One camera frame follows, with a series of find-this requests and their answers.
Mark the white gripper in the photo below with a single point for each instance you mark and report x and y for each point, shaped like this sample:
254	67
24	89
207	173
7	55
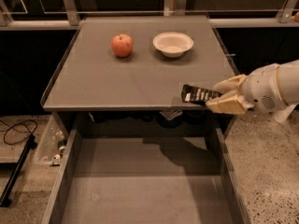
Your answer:
261	88

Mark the black chocolate bar wrapper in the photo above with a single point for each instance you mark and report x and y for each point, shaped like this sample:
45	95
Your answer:
196	95

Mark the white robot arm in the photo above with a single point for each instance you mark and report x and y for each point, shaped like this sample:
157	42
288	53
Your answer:
288	81

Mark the grey cabinet with top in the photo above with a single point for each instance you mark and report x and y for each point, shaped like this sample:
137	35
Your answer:
92	78

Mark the open grey top drawer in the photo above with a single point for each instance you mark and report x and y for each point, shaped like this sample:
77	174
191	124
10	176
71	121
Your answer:
145	180

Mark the white paper bowl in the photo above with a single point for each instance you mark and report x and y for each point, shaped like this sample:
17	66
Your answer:
172	44

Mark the red apple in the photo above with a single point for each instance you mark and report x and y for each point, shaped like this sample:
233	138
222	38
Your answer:
122	45

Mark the black bar on floor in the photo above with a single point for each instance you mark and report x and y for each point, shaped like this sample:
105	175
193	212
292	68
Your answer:
30	144

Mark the metal railing frame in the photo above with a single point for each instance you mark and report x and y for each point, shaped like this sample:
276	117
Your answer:
221	13

